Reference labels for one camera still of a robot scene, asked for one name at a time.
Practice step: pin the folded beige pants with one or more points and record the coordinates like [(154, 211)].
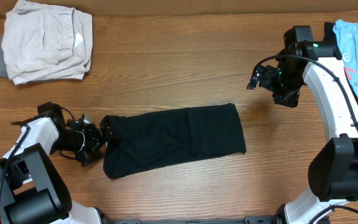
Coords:
[(44, 42)]

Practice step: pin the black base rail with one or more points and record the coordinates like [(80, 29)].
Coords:
[(191, 221)]

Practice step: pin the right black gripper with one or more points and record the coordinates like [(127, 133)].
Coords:
[(262, 76)]

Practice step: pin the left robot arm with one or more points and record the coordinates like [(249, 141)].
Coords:
[(31, 189)]

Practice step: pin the black printed t-shirt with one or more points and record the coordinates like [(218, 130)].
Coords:
[(329, 35)]

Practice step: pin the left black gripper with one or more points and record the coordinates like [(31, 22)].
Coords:
[(97, 142)]

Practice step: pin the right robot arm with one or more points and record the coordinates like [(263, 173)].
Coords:
[(333, 173)]

